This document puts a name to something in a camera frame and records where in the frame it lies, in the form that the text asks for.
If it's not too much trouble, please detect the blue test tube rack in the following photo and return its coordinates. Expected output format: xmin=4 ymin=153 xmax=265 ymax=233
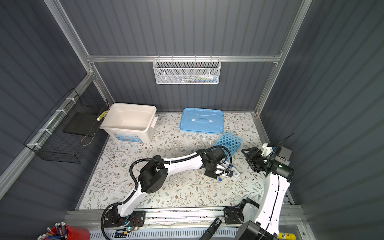
xmin=215 ymin=131 xmax=243 ymax=157

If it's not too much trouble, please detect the small white tube rack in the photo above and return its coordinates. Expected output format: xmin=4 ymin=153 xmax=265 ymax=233
xmin=221 ymin=162 xmax=240 ymax=181

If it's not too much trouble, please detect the white plastic storage bin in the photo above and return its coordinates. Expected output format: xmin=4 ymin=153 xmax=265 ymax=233
xmin=100 ymin=103 xmax=158 ymax=144

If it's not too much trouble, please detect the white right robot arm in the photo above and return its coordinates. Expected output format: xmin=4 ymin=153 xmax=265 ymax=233
xmin=224 ymin=144 xmax=294 ymax=240

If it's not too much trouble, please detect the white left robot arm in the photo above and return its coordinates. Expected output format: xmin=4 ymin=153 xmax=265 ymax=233
xmin=101 ymin=146 xmax=240 ymax=240

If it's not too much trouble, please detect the blue plastic box lid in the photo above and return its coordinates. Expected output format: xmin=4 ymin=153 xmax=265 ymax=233
xmin=180 ymin=108 xmax=224 ymax=134

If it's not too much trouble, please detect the black flat device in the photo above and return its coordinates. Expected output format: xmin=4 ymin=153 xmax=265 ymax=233
xmin=200 ymin=217 xmax=222 ymax=240

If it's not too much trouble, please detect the red cup of pens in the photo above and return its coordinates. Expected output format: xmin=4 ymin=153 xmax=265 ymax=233
xmin=37 ymin=222 xmax=91 ymax=240

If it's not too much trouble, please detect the white wire mesh basket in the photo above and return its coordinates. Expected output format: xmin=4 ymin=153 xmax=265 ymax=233
xmin=153 ymin=59 xmax=222 ymax=85

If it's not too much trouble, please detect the black wire wall basket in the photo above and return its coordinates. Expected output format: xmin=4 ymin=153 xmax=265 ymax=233
xmin=24 ymin=89 xmax=109 ymax=164

